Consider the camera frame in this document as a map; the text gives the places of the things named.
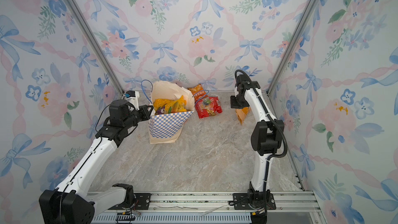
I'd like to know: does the yellow mango candy bag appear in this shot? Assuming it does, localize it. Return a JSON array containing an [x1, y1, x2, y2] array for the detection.
[[163, 96, 187, 114], [153, 99, 173, 111]]

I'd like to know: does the aluminium corner post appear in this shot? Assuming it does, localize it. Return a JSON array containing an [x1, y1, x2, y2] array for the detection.
[[65, 0, 124, 95], [267, 0, 319, 96]]

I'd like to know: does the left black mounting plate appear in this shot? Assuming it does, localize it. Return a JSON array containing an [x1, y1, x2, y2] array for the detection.
[[110, 193, 152, 211]]

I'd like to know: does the left aluminium corner post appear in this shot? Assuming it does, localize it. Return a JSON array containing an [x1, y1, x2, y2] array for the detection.
[[65, 0, 124, 95]]

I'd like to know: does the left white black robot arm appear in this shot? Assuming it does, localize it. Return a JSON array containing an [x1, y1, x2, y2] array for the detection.
[[39, 99, 154, 224]]

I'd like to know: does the purple Fox's candy packet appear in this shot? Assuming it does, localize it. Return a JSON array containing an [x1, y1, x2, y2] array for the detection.
[[155, 108, 165, 115]]

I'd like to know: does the right aluminium corner post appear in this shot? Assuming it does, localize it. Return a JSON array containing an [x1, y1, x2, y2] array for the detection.
[[267, 0, 319, 96]]

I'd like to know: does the black mounting plate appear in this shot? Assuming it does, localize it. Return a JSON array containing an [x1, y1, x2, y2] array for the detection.
[[110, 193, 152, 211], [229, 192, 276, 211]]

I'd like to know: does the tan potato chips pouch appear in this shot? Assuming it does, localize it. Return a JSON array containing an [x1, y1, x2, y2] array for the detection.
[[235, 107, 251, 125]]

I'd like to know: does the blue checkered paper bag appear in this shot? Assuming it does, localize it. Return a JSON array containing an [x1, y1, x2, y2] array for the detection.
[[149, 81, 195, 144]]

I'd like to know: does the red fruit candy bag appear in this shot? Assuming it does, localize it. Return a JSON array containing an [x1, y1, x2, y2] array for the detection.
[[195, 96, 222, 119]]

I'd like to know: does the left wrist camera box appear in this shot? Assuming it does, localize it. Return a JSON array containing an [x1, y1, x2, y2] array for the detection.
[[124, 90, 140, 110]]

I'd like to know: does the orange corn chips packet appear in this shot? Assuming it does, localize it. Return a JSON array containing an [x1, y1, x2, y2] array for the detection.
[[188, 84, 206, 101]]

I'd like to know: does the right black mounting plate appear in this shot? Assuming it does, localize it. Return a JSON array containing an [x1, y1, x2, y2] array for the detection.
[[229, 192, 276, 211]]

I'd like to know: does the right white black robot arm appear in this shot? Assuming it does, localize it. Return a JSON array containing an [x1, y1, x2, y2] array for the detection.
[[230, 69, 287, 212]]

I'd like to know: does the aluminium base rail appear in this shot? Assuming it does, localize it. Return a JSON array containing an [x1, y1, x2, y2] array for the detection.
[[92, 191, 326, 224]]

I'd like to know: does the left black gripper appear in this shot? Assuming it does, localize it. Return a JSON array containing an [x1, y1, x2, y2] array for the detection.
[[125, 104, 154, 130]]

